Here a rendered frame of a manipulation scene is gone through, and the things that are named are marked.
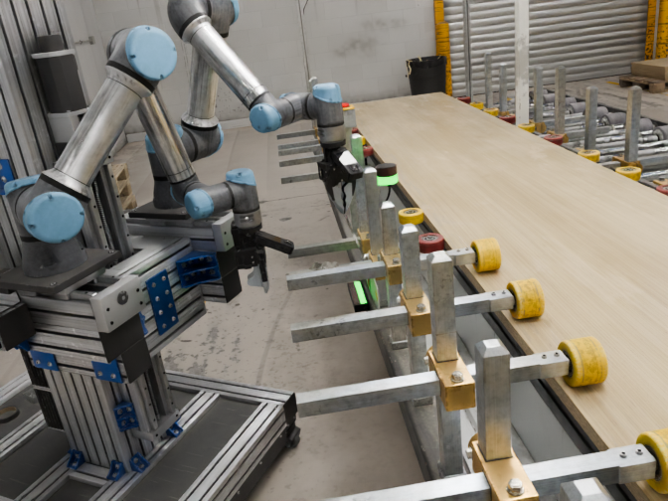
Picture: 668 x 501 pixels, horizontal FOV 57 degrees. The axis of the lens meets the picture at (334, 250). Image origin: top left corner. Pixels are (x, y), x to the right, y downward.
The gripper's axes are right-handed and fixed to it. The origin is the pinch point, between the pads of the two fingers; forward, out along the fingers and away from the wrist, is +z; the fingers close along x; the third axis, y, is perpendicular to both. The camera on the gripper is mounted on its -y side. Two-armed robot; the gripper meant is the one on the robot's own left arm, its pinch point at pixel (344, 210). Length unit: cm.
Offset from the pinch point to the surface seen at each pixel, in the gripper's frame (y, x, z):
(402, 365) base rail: -37.3, 6.5, 30.6
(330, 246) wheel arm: 17.6, -1.7, 17.1
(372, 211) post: -6.5, -5.6, 0.2
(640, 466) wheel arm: -110, 13, 5
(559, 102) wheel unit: 66, -147, 1
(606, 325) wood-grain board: -77, -19, 11
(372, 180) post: -6.8, -6.4, -8.7
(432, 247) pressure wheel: -17.6, -17.8, 11.3
